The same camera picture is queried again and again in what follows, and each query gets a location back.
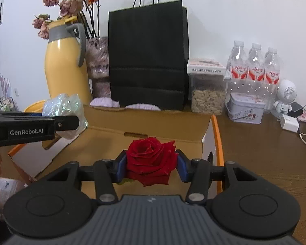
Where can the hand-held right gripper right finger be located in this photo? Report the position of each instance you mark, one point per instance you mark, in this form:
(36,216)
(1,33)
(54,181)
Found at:
(181,167)

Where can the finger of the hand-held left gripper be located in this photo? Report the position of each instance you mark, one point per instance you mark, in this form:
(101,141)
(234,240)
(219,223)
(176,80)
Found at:
(67,123)

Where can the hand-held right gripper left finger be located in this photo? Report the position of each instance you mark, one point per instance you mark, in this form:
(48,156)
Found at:
(121,167)

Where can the iridescent plastic wrap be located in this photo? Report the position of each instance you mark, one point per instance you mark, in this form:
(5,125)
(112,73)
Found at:
(66,106)

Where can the red rose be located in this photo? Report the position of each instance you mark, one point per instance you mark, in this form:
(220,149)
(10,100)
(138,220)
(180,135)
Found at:
(149,158)

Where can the red printed cardboard box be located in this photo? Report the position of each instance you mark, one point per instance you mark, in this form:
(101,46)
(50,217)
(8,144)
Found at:
(155,126)

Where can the yellow mug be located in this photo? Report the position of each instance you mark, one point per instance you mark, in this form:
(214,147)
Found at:
(34,106)

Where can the desk organizer rack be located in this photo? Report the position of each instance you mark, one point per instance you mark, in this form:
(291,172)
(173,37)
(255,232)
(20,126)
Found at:
(3,104)

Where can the purple lace cloth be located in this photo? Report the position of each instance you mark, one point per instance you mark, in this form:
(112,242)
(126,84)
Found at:
(104,102)
(142,107)

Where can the purple paper decoration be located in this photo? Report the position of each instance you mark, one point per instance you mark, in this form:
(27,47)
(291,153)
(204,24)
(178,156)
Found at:
(4,84)

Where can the yellow thermos jug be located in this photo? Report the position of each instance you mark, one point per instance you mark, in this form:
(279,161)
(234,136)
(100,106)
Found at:
(65,69)

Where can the white paper packet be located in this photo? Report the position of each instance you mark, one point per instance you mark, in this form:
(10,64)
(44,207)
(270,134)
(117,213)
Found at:
(11,191)

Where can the pink fluffy vase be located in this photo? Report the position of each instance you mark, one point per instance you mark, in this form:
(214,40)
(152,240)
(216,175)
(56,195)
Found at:
(98,61)

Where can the clear seed container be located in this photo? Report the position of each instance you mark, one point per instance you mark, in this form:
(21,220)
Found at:
(207,91)

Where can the grey printed tin box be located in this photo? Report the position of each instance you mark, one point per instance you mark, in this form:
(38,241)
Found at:
(244,108)

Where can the black paper bag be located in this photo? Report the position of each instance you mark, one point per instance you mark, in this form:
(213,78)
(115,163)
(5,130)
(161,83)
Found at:
(148,56)

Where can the white charger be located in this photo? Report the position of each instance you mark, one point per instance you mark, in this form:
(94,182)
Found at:
(289,123)

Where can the clear water bottle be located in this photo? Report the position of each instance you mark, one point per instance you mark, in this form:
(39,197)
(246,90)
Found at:
(255,66)
(236,63)
(272,71)

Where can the dried rose bouquet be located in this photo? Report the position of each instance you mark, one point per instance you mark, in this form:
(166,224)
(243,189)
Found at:
(68,5)

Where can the black power adapter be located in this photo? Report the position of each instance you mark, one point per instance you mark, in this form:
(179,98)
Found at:
(295,108)

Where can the white robot speaker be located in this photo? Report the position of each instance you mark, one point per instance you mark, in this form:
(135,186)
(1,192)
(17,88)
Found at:
(287,91)

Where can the wall socket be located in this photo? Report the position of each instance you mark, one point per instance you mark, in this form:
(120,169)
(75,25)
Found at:
(16,92)

